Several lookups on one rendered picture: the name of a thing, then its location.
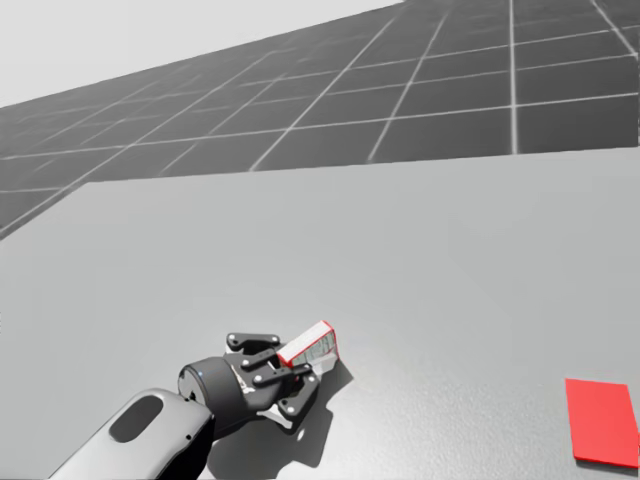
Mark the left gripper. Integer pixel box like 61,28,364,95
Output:
177,331,342,442

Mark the red and white carton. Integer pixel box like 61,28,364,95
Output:
275,319,341,374

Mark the pink pad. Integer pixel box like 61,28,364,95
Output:
564,377,640,469

